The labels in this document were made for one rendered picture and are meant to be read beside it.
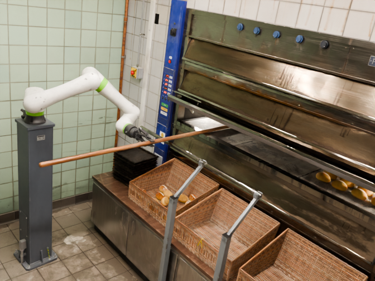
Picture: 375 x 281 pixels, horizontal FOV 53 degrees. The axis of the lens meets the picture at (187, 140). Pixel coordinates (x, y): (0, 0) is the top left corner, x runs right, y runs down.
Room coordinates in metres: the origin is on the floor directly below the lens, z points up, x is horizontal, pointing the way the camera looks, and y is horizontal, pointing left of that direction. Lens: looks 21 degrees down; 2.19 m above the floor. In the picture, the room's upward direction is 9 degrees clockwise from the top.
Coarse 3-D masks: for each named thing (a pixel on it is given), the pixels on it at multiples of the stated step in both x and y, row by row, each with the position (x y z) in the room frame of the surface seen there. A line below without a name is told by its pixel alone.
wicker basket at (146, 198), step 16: (176, 160) 3.00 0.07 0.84; (144, 176) 2.79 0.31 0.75; (160, 176) 2.92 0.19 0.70; (176, 176) 2.93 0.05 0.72; (128, 192) 2.69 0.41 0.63; (144, 192) 2.55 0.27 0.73; (192, 192) 2.77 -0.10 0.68; (208, 192) 2.56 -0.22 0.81; (144, 208) 2.55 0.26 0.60; (160, 208) 2.41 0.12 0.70; (176, 208) 2.63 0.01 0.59
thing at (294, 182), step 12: (180, 120) 3.09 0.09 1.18; (216, 144) 2.73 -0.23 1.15; (228, 144) 2.68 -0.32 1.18; (240, 156) 2.55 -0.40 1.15; (252, 156) 2.52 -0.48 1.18; (264, 168) 2.40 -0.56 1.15; (276, 168) 2.36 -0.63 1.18; (288, 180) 2.26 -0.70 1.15; (300, 180) 2.23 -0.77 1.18; (312, 192) 2.13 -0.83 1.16; (324, 192) 2.10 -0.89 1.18; (336, 204) 2.01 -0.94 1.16; (348, 204) 1.99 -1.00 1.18; (360, 216) 1.90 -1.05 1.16; (372, 216) 1.88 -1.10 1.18
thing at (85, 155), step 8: (216, 128) 2.95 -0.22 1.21; (224, 128) 3.02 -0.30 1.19; (176, 136) 2.62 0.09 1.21; (184, 136) 2.68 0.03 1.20; (136, 144) 2.35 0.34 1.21; (144, 144) 2.39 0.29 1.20; (96, 152) 2.13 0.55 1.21; (104, 152) 2.16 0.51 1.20; (112, 152) 2.21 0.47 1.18; (56, 160) 1.94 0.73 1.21; (64, 160) 1.97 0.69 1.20; (72, 160) 2.00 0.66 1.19
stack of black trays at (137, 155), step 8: (120, 152) 3.02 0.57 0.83; (128, 152) 3.05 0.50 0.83; (136, 152) 3.07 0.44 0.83; (144, 152) 3.10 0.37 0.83; (120, 160) 2.94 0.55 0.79; (128, 160) 2.87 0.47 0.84; (136, 160) 2.91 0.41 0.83; (144, 160) 2.91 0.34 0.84; (152, 160) 2.99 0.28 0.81; (112, 168) 2.99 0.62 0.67; (120, 168) 2.95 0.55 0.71; (128, 168) 2.85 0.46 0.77; (136, 168) 2.85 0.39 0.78; (144, 168) 2.93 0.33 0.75; (152, 168) 3.00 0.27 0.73; (120, 176) 2.94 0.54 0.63; (128, 176) 2.87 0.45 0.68; (136, 176) 2.86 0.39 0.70; (152, 176) 3.00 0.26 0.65; (128, 184) 2.84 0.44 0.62
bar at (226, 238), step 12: (168, 144) 2.56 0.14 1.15; (192, 156) 2.38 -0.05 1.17; (216, 168) 2.23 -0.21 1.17; (192, 180) 2.26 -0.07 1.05; (180, 192) 2.19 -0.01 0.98; (252, 192) 1.99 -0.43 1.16; (252, 204) 1.94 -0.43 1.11; (168, 216) 2.16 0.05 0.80; (240, 216) 1.90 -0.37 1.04; (168, 228) 2.15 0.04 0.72; (168, 240) 2.14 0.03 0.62; (228, 240) 1.81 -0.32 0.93; (168, 252) 2.16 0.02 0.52; (216, 264) 1.83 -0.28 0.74; (216, 276) 1.81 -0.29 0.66
